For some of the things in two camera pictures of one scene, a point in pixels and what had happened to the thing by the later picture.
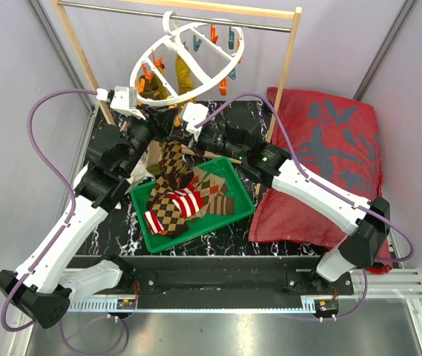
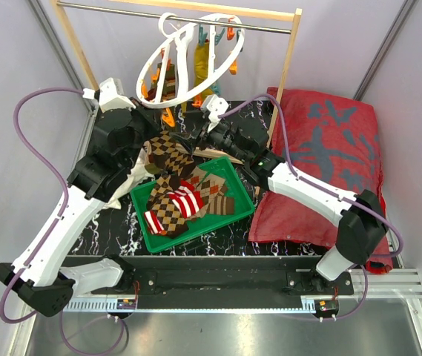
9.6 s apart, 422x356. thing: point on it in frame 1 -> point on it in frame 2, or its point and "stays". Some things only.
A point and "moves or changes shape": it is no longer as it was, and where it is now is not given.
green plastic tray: x=205 y=224 stays
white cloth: x=139 y=174 stays
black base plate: x=230 y=282 stays
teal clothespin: x=232 y=74 -> x=216 y=89
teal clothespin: x=196 y=43 -> x=202 y=35
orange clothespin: x=149 y=76 -> x=144 y=90
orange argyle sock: x=208 y=185 stays
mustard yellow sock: x=184 y=80 -> x=201 y=59
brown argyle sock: x=176 y=169 moves or changes shape
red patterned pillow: x=334 y=140 stays
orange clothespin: x=223 y=84 -> x=233 y=68
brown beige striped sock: x=221 y=205 stays
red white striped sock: x=186 y=199 stays
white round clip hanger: x=189 y=58 moves or changes shape
